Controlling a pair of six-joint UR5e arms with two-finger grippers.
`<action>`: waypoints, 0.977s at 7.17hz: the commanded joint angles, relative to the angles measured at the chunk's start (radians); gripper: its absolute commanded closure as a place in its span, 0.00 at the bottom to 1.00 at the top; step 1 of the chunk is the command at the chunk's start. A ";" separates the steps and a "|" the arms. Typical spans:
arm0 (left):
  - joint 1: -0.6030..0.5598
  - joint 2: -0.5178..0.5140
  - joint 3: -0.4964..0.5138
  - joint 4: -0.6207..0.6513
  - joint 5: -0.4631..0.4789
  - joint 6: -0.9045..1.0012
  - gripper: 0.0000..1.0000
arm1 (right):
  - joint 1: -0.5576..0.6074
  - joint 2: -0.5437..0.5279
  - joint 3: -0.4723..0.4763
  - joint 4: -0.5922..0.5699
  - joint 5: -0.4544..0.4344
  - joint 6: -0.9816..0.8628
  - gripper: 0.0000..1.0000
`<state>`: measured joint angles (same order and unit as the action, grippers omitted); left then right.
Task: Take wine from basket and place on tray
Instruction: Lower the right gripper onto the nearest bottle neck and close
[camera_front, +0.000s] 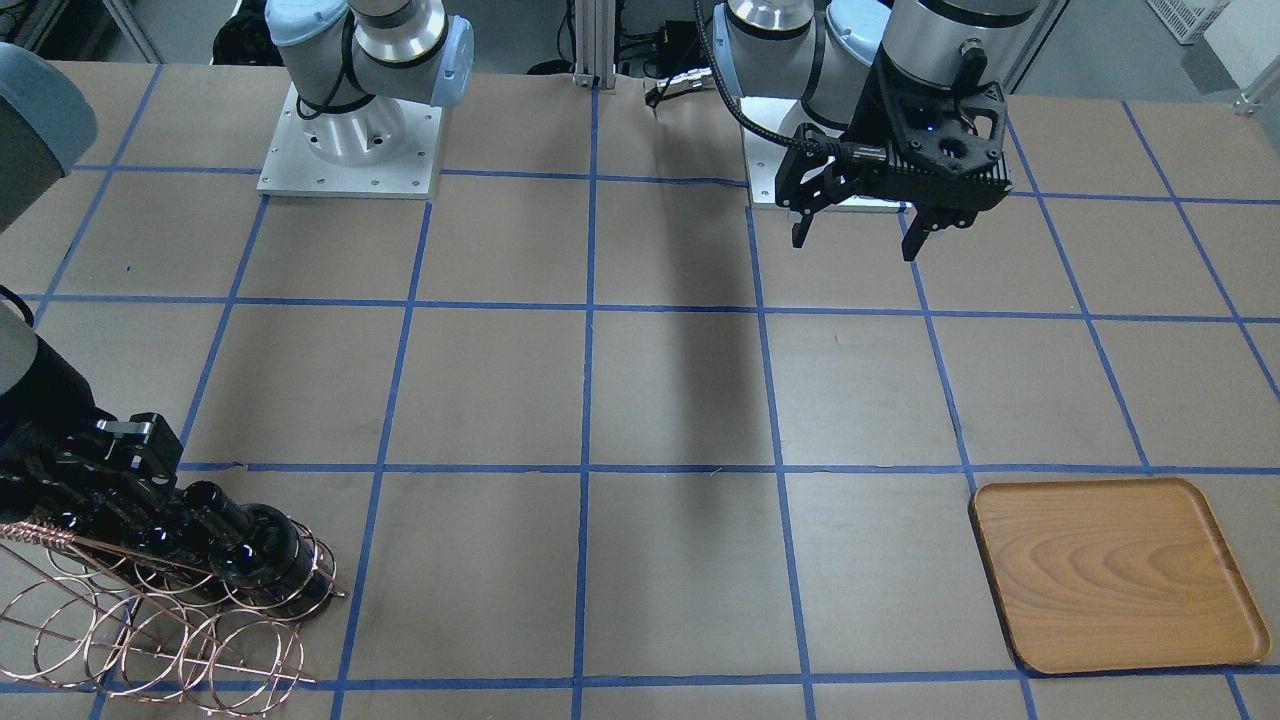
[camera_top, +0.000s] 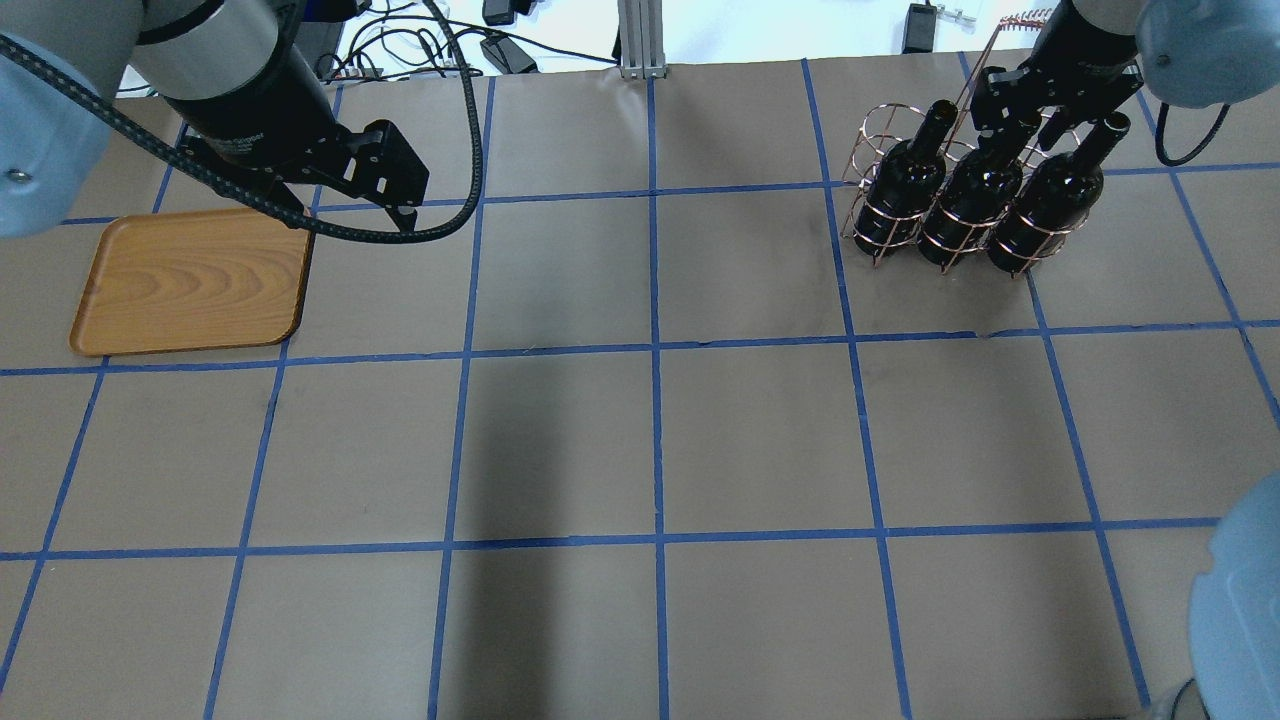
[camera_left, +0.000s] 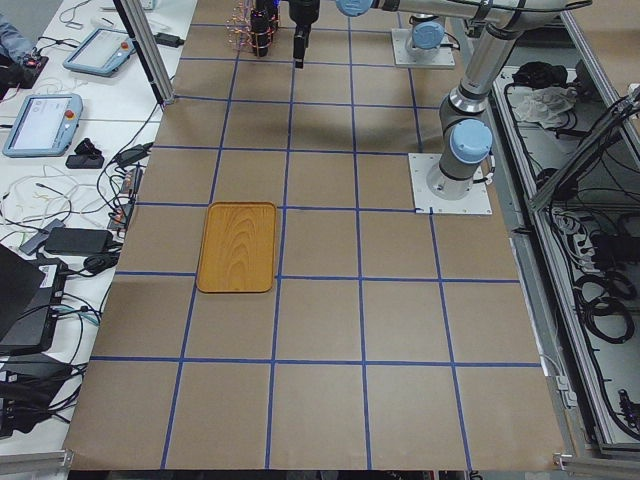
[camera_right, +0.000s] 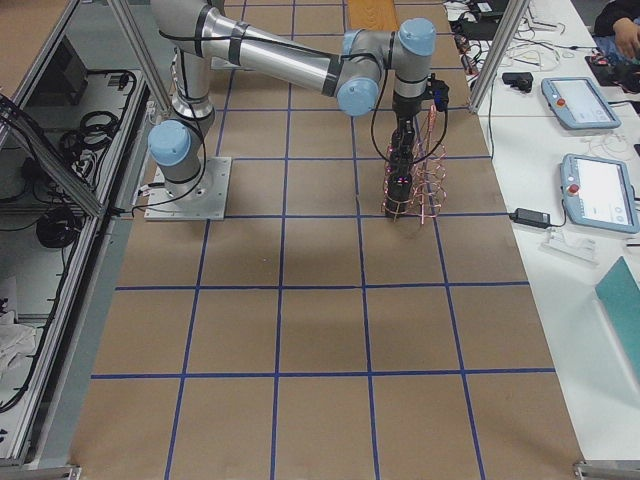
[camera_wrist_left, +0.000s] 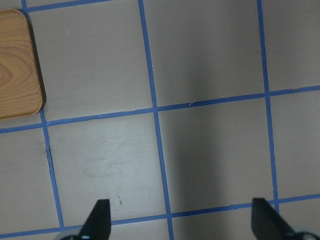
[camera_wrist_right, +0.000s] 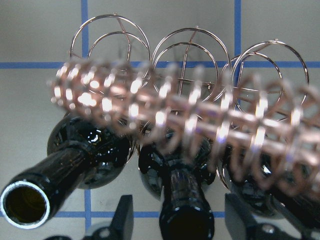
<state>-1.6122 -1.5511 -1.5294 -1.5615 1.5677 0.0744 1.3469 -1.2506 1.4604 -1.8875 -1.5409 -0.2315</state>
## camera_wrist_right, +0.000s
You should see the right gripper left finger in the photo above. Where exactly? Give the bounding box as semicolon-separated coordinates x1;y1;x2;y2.
84;195;134;240

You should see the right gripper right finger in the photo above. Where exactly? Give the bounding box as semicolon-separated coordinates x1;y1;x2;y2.
224;192;320;240

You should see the copper wire bottle basket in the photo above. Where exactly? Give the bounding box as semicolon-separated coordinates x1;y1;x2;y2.
47;12;320;201

